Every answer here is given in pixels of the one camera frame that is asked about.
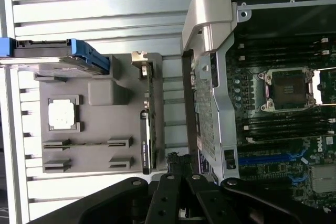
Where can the blue expansion slot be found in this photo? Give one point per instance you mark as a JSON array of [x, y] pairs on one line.
[[262, 160]]

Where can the long black expansion slot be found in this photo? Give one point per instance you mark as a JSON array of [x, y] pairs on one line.
[[262, 149]]

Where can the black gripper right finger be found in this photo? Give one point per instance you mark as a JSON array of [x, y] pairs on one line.
[[199, 197]]

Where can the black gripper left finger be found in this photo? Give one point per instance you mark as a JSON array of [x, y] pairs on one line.
[[168, 197]]

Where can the black open PC case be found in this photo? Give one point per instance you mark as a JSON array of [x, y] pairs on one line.
[[225, 119]]

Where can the RAM slot with white latches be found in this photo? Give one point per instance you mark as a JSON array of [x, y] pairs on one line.
[[288, 124], [283, 43], [283, 55], [248, 139]]

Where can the hard disk drive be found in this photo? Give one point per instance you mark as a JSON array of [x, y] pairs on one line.
[[99, 61]]

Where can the metal socket cover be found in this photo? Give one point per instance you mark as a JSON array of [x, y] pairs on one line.
[[321, 77]]

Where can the silver CPU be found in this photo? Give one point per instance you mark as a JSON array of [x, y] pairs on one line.
[[61, 116]]

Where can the silver chipset heat sink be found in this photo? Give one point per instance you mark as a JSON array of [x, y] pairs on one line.
[[324, 179]]

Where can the green motherboard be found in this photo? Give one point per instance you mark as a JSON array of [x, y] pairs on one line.
[[288, 140]]

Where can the CPU socket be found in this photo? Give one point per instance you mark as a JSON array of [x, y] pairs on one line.
[[288, 90]]

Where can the silver hard disk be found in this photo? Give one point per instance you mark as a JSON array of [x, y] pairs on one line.
[[42, 48]]

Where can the grey parts rack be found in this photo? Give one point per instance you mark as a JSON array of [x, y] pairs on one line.
[[105, 119]]

